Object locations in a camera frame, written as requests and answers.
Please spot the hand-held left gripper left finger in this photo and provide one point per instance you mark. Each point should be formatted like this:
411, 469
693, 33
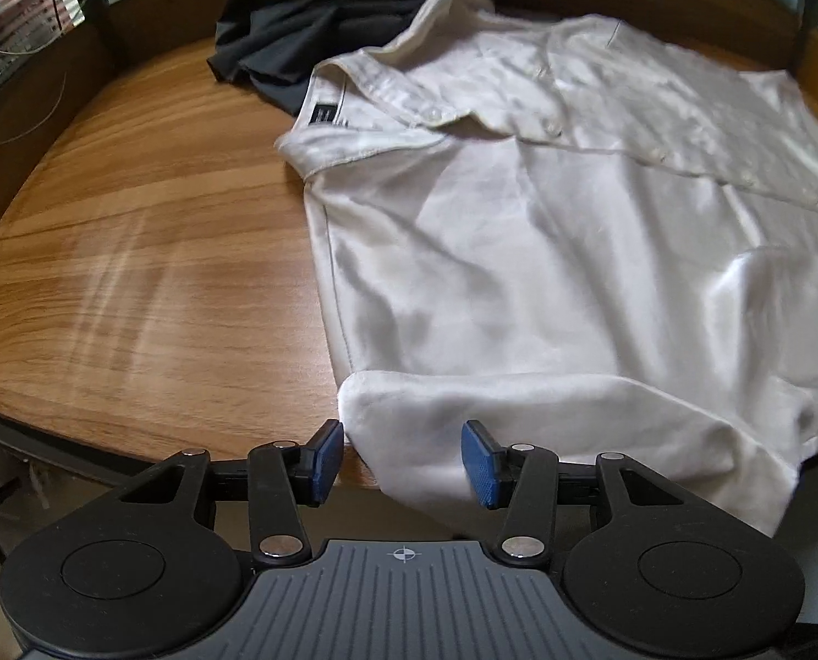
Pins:
327, 462

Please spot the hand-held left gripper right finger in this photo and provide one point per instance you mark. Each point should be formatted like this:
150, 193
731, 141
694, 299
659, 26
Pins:
479, 465

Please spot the white satin shirt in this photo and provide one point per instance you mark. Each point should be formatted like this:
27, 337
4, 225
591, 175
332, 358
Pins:
519, 254

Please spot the dark grey cloth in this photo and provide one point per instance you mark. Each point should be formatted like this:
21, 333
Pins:
292, 48

